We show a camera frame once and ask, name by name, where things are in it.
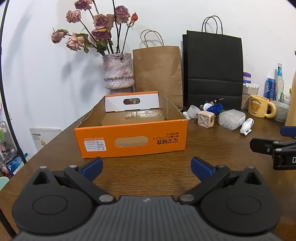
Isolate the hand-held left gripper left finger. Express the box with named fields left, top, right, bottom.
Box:
left=31, top=157, right=116, bottom=205

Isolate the translucent plastic container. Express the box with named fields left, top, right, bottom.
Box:
left=218, top=109, right=246, bottom=130

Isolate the grey ceramic mug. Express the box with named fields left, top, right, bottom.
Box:
left=270, top=100, right=290, bottom=122

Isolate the black paper bag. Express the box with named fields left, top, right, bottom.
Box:
left=182, top=16, right=244, bottom=110

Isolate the white wall panel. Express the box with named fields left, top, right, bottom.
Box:
left=29, top=127, right=62, bottom=153

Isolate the clear glass bottle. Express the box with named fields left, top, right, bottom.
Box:
left=275, top=63, right=285, bottom=102

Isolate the metal storage rack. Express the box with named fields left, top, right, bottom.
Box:
left=0, top=102, right=15, bottom=163

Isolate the beige cube charger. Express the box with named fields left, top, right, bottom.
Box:
left=198, top=111, right=216, bottom=128

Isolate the black tripod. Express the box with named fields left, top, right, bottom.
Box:
left=0, top=0, right=28, bottom=237

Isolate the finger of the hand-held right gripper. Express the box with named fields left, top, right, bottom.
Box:
left=250, top=138, right=296, bottom=156
left=280, top=126, right=296, bottom=139

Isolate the brown paper bag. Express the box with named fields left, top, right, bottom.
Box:
left=132, top=29, right=184, bottom=109

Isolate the small white spray bottle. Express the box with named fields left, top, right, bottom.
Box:
left=240, top=118, right=255, bottom=135

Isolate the dried rose bouquet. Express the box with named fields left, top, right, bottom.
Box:
left=51, top=0, right=139, bottom=61

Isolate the purple textured vase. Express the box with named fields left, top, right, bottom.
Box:
left=102, top=53, right=135, bottom=95

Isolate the green plastic basin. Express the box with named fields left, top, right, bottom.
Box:
left=0, top=176, right=10, bottom=192

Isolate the blue plastic cap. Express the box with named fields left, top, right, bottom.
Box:
left=207, top=103, right=223, bottom=115

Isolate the clear canister with white lid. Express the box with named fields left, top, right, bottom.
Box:
left=241, top=83, right=259, bottom=110

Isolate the blue drink can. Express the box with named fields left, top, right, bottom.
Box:
left=264, top=78, right=276, bottom=101

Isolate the orange cardboard box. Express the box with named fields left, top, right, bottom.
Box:
left=74, top=91, right=188, bottom=159

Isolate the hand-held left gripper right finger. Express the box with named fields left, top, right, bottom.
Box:
left=178, top=157, right=263, bottom=205

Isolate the tan bottle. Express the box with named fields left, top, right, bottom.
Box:
left=284, top=70, right=296, bottom=127

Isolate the blue printed bag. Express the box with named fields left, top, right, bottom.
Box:
left=5, top=153, right=29, bottom=176

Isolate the yellow bear mug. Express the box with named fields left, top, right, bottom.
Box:
left=248, top=95, right=277, bottom=118

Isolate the white tape roll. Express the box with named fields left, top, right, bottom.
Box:
left=186, top=105, right=201, bottom=119

